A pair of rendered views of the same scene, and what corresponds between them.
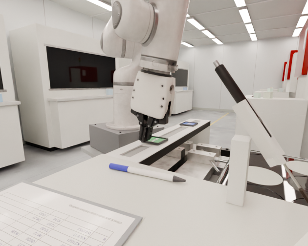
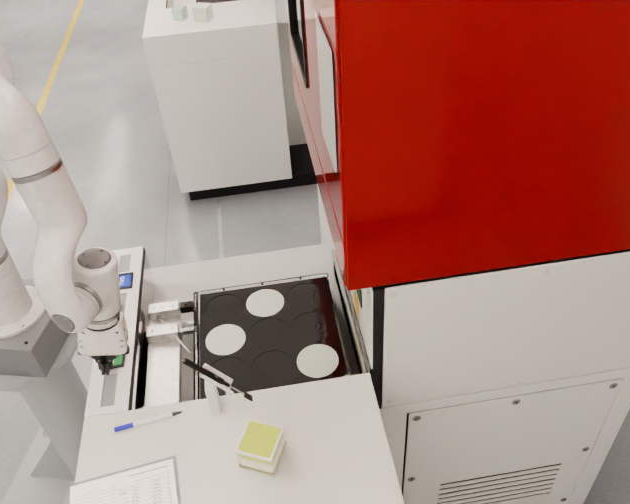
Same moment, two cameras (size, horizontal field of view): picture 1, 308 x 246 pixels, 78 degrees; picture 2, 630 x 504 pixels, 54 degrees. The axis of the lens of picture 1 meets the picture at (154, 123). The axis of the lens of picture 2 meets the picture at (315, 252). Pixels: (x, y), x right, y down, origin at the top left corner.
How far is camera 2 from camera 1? 110 cm
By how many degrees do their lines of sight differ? 44
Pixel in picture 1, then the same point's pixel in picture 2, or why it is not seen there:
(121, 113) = (2, 309)
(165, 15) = (105, 292)
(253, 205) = (226, 408)
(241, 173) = (215, 402)
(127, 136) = (41, 342)
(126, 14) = (79, 325)
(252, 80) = not seen: outside the picture
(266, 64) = not seen: outside the picture
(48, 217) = (127, 488)
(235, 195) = (215, 410)
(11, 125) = not seen: outside the picture
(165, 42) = (111, 306)
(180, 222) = (195, 445)
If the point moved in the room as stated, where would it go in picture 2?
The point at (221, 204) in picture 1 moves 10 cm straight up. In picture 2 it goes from (210, 418) to (201, 390)
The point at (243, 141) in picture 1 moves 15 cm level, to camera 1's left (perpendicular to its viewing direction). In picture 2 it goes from (211, 390) to (144, 434)
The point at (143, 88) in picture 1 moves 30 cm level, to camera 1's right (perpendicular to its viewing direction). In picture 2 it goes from (95, 338) to (215, 271)
